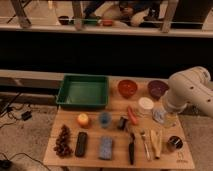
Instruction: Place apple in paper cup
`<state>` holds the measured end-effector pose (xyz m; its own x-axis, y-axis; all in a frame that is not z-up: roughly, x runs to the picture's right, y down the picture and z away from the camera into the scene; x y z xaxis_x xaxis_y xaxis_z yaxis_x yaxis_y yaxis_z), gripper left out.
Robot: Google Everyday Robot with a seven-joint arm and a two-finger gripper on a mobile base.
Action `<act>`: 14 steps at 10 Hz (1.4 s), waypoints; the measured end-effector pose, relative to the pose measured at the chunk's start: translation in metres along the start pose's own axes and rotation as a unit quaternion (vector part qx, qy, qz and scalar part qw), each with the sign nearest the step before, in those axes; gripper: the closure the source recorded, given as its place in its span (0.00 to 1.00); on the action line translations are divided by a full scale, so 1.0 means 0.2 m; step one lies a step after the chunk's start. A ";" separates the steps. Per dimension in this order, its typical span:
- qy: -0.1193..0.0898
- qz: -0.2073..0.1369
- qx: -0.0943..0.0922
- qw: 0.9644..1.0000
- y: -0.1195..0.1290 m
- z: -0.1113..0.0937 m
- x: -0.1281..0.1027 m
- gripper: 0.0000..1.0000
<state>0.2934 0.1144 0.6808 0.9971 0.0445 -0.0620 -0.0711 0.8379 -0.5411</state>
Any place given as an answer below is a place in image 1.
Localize yellow red apple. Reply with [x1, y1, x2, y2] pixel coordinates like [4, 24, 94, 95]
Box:
[77, 113, 90, 127]

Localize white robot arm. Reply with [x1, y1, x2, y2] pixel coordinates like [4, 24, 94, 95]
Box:
[162, 66, 213, 117]

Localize blue cup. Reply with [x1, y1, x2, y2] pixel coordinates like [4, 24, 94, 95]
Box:
[98, 112, 111, 128]

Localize white paper cup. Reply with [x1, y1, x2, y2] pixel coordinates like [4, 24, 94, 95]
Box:
[138, 97, 154, 114]

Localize green plastic tray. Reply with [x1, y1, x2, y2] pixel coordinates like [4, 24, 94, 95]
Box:
[56, 75, 109, 109]

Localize orange carrot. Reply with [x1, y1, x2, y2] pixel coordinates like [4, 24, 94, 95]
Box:
[127, 106, 138, 125]

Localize small dark can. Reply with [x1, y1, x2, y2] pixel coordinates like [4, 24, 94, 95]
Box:
[117, 117, 128, 130]

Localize purple bowl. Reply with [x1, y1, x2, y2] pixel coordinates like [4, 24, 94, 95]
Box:
[147, 80, 169, 100]

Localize black remote control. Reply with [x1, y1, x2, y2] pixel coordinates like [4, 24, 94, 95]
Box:
[75, 132, 88, 157]

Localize blue sponge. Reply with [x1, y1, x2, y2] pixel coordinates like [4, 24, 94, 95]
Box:
[99, 136, 113, 160]

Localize metal spoon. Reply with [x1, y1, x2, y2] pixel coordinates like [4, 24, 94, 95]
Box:
[140, 131, 151, 161]

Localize red bowl on shelf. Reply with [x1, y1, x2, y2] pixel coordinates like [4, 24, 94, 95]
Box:
[102, 20, 113, 27]

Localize green tray on shelf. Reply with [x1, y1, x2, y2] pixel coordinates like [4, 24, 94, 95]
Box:
[68, 17, 101, 27]

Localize yellow banana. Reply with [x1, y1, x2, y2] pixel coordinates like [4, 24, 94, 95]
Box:
[150, 130, 162, 159]

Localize person in background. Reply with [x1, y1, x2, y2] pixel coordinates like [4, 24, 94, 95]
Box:
[83, 0, 164, 28]

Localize bunch of dark grapes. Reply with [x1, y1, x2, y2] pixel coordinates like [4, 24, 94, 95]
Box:
[53, 125, 73, 158]

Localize dark bowl on shelf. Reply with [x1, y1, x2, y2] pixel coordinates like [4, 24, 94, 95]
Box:
[58, 16, 69, 25]

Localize black power adapter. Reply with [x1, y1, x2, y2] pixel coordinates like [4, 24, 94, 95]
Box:
[21, 111, 32, 121]

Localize dark metal tin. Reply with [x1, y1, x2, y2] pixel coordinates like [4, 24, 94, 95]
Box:
[167, 136, 183, 152]

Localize black handled knife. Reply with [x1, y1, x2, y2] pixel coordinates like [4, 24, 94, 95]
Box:
[128, 132, 135, 165]

